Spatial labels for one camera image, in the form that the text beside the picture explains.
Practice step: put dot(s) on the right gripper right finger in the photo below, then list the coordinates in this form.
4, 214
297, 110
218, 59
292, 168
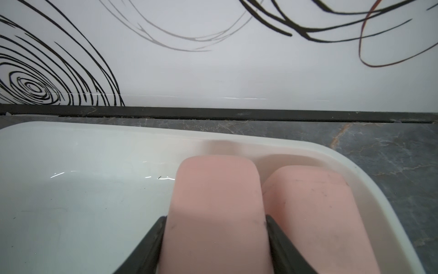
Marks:
285, 257

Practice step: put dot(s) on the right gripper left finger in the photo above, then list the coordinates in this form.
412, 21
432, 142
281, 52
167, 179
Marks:
144, 259

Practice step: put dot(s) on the pink sharpener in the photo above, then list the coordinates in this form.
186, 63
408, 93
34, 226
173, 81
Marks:
216, 222
316, 210

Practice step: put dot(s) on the white plastic tray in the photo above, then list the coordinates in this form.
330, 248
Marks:
77, 198

